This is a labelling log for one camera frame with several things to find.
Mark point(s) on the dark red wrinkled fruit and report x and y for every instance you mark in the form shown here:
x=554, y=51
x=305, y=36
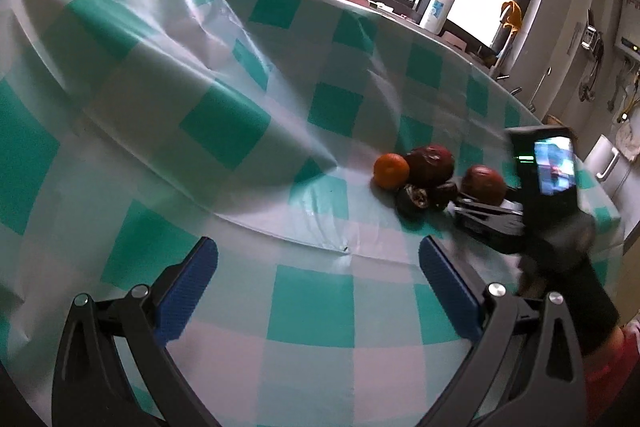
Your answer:
x=430, y=165

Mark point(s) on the green checkered tablecloth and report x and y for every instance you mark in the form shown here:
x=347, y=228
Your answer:
x=132, y=128

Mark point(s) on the large red apple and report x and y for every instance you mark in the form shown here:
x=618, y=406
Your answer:
x=484, y=184

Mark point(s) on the white blue-label bottle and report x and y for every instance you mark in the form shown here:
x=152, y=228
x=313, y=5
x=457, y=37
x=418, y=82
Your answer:
x=436, y=15

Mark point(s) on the small orange tangerine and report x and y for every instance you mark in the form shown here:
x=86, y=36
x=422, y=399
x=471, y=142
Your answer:
x=390, y=171

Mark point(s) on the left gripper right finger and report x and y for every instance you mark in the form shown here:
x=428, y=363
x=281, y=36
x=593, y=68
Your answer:
x=524, y=367

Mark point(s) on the dark passion fruit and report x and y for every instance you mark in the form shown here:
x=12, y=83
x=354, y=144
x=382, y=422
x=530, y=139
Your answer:
x=412, y=202

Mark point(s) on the right hand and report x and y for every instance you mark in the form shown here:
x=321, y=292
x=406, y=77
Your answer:
x=557, y=259

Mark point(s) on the wall-mounted water heater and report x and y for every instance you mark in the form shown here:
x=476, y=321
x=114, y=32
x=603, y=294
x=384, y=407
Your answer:
x=628, y=33

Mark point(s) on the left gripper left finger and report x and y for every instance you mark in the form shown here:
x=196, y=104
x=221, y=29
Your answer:
x=90, y=385

